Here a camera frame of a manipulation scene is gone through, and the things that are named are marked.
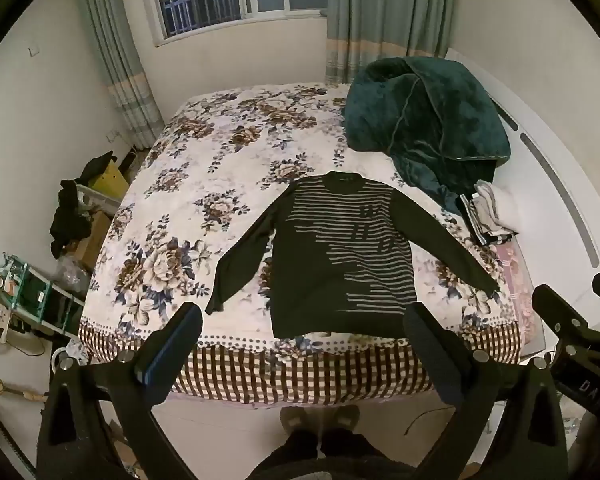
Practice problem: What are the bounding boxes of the dark green blanket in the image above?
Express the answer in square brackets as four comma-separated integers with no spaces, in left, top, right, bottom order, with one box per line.
[344,56,512,216]

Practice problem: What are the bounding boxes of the person's left slipper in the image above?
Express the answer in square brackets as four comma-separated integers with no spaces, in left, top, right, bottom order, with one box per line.
[280,406,322,437]

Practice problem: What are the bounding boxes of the yellow box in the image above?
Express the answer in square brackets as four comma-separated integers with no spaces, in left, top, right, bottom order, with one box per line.
[90,160,131,200]

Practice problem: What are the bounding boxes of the cardboard box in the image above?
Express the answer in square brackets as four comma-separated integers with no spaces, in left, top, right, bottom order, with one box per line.
[72,210,113,272]

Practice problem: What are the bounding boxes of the white folded towel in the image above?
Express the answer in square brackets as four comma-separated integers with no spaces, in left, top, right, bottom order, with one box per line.
[474,180,522,235]

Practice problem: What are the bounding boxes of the black hanging garment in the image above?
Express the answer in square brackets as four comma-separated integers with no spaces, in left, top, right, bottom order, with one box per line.
[49,180,92,259]

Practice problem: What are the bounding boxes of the white bed headboard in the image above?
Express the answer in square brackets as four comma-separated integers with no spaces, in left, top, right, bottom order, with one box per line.
[445,47,600,291]

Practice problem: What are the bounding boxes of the person's right slipper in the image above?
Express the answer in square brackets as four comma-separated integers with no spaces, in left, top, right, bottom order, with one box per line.
[329,406,362,435]

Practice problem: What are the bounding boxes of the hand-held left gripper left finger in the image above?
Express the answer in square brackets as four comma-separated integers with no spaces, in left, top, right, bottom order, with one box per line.
[36,302,203,480]

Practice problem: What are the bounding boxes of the floral bedsheet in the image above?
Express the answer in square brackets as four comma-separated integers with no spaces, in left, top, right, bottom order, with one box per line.
[77,82,523,408]

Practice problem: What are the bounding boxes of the pink floral pillow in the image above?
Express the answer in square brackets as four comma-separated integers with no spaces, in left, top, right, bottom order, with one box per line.
[495,241,535,322]

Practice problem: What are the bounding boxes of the person's slipper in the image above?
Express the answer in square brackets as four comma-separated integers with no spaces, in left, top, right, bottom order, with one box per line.
[280,406,322,437]
[329,406,362,435]

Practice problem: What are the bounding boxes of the green curtain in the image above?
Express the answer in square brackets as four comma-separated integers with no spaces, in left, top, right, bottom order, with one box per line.
[72,0,166,150]
[325,0,453,85]

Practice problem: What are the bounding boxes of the black striped sweater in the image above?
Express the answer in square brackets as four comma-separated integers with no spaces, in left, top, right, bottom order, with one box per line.
[205,171,501,341]

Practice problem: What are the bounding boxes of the clear plastic bag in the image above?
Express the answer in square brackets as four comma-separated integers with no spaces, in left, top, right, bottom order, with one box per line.
[55,255,94,297]

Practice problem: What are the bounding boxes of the green storage rack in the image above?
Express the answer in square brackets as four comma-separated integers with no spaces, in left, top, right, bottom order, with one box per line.
[0,255,86,342]

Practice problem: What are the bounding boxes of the black floor cable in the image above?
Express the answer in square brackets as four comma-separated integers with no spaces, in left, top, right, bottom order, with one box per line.
[405,404,454,437]

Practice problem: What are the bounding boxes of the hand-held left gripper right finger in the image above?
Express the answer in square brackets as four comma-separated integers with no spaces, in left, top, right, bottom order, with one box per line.
[404,303,571,480]

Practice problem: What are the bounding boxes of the wooden stick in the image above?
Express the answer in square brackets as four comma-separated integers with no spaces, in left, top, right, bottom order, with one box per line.
[0,375,49,404]

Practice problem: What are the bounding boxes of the black and white folded cloth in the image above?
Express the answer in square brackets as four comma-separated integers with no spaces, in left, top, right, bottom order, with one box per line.
[459,194,517,247]

